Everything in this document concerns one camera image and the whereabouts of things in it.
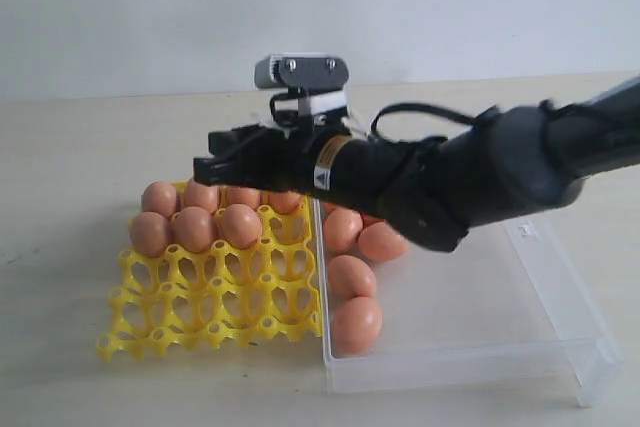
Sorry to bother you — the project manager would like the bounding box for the yellow plastic egg tray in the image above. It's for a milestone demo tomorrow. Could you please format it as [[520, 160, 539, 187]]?
[[96, 197, 323, 361]]

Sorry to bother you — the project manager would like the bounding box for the black cable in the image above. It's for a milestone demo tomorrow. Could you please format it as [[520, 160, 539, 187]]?
[[368, 102, 481, 144]]

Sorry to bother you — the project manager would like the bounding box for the clear plastic storage box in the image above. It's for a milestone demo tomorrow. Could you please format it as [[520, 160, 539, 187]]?
[[323, 216, 621, 407]]

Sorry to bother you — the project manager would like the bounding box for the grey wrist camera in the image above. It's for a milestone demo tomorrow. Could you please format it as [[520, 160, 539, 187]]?
[[254, 53, 350, 91]]

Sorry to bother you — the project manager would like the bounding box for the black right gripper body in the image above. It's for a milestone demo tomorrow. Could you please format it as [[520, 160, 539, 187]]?
[[239, 124, 400, 215]]

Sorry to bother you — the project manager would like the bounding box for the brown egg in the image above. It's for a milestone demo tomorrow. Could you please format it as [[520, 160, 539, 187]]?
[[129, 212, 173, 258], [330, 297, 383, 355], [358, 222, 409, 262], [225, 186, 262, 210], [171, 206, 218, 253], [327, 255, 377, 299], [141, 181, 181, 218], [219, 204, 263, 250], [183, 179, 220, 214], [323, 208, 363, 253], [268, 191, 302, 215]]

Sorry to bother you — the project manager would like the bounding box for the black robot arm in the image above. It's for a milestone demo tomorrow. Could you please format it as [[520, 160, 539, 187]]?
[[193, 78, 639, 252]]

